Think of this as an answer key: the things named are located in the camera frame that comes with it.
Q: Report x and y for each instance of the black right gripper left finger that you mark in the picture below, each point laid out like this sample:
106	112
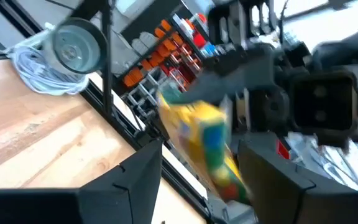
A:
120	199

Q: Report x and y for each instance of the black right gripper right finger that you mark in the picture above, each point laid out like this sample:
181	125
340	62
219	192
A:
278	193

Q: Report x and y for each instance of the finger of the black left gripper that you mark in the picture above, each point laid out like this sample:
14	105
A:
235	77

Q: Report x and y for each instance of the yellow printed packet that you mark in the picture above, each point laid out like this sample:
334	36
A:
204	133

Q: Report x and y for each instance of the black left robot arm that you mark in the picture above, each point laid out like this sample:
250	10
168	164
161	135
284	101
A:
346	49

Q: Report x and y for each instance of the clear plastic bags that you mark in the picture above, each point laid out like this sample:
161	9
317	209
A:
337	165

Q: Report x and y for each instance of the storage rack with coloured bins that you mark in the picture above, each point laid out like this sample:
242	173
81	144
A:
160	56

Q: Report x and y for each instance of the white cup with black rim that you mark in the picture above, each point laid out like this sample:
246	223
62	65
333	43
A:
73	49

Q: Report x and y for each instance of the black aluminium table frame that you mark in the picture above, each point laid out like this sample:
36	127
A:
106	77

